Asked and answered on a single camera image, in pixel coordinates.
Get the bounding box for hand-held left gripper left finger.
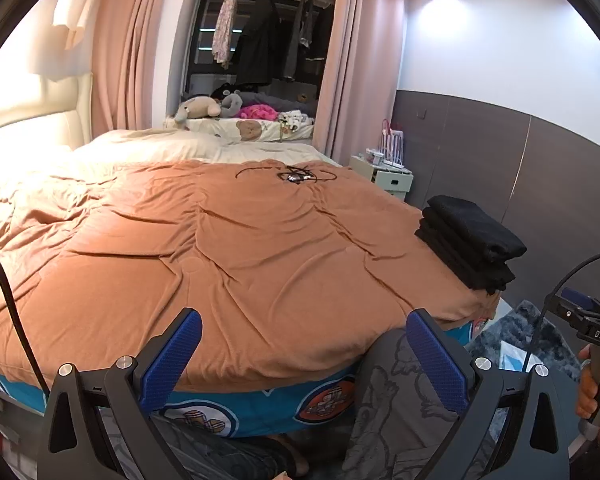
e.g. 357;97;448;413
45;307;203;480

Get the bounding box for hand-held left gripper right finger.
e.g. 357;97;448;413
406;308;573;480

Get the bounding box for person's right hand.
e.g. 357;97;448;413
576;345;600;443

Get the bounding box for person's grey printed trousers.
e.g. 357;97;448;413
95;327;486;480

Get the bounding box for blue shaggy rug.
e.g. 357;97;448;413
465;300;586;386

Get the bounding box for teal printed bed sheet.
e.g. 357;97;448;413
0;317;496;441

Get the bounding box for orange blanket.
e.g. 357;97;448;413
0;157;501;393

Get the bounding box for stack of folded black clothes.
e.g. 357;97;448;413
414;194;528;297

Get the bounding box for person's foot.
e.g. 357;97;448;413
260;435;311;478

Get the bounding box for white drawer cabinet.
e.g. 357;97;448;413
349;154;415;205

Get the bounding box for cream bear print duvet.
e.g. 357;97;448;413
72;117;343;166

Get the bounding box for beige plush toy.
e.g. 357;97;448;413
165;97;221;128

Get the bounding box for grey plush toy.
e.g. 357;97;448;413
220;91;245;118

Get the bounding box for pink cloth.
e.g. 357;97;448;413
240;103;281;122

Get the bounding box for white spotted cloth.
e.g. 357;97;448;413
279;110;315;131

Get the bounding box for cream padded headboard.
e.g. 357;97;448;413
0;72;93;151

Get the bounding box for pink curtain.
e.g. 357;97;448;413
312;0;407;161
91;0;201;133

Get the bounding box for black hanging coat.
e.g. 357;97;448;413
235;0;281;86

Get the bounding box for floral hanging garment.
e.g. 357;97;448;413
211;0;238;68

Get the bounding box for grey hanging garments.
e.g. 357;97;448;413
280;0;336;81

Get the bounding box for white hanging cloth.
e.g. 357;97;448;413
27;0;103;81

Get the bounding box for right hand-held gripper cable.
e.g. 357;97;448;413
522;250;600;373

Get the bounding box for hand-held gripper cable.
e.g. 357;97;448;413
522;250;600;373
0;232;51;396

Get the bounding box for left hand-held gripper cable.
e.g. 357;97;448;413
0;232;51;396

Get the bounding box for tangled black cables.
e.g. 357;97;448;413
235;161;338;186

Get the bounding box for pink wire rack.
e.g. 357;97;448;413
379;119;407;168

